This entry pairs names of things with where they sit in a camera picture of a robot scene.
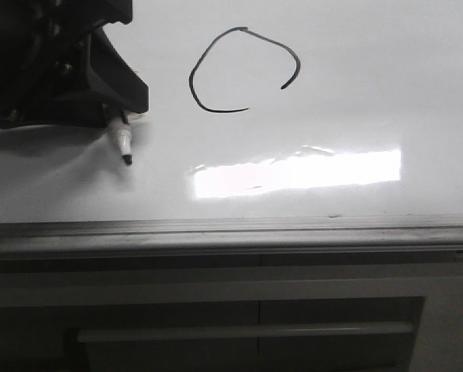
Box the grey aluminium whiteboard frame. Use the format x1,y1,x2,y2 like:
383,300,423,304
0,215,463,260

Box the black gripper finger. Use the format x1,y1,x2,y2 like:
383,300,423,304
0,28,149,129

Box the grey cabinet drawer with handle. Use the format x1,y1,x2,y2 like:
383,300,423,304
0,252,463,371

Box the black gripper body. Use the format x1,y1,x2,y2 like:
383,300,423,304
0,1,133,111

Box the white black whiteboard marker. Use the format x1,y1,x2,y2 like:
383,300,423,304
107,108,133,166

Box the red magnet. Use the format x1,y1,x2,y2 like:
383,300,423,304
126,111,147,121

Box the white whiteboard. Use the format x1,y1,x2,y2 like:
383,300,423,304
0,1,463,223

